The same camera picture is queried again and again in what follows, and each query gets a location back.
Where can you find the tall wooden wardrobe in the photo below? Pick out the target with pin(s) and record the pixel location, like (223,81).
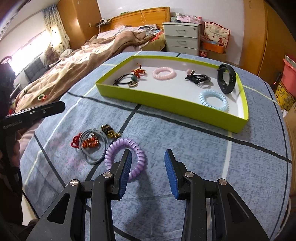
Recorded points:
(266,41)

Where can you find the patterned window curtain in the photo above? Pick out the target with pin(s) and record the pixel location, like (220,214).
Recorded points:
(60,41)

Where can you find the brown cardboard box floor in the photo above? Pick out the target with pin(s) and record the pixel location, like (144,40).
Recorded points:
(216,56)

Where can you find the red patterned gift bag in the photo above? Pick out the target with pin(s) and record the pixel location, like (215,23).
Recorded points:
(216,33)

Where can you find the black wristband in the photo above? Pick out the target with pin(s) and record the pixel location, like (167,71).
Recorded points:
(226,78)

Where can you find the yellow patterned box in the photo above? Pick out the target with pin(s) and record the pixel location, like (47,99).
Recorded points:
(283,97)

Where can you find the grey three drawer cabinet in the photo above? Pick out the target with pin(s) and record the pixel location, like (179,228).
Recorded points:
(183,38)

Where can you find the green white shallow tray box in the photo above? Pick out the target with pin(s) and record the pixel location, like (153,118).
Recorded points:
(178,85)

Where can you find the wooden bed with blankets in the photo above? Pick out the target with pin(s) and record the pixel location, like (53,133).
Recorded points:
(157,43)

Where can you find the red knotted charm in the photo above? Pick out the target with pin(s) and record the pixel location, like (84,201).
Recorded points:
(138,72)

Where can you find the black chair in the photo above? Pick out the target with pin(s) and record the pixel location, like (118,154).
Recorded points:
(35,70)

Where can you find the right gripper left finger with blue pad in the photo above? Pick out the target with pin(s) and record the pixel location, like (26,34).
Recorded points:
(121,172)

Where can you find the brown blanket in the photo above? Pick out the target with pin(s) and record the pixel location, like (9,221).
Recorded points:
(60,78)

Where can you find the black hair tie green bead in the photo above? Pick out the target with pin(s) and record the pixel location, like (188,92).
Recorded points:
(131,80)

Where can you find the gold chain jewelry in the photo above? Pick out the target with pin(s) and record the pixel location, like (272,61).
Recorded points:
(109,131)

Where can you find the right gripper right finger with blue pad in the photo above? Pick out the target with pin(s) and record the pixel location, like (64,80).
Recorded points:
(175,171)

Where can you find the corner wooden cabinet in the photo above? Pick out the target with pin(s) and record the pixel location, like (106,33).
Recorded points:
(79,18)

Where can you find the teddy bear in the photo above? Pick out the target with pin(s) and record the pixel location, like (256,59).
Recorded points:
(51,56)

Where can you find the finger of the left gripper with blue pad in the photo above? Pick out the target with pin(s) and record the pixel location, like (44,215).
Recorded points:
(46,110)

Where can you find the blue checked table cloth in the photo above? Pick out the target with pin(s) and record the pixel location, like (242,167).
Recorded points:
(255,161)

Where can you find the person's left hand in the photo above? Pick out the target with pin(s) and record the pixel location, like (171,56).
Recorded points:
(22,140)

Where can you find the cola bottle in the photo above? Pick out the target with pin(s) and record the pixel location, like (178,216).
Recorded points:
(203,53)

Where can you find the pink plastic storage bin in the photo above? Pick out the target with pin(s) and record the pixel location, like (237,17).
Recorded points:
(288,76)

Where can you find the orange box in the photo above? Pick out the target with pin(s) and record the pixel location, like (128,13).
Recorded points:
(213,47)

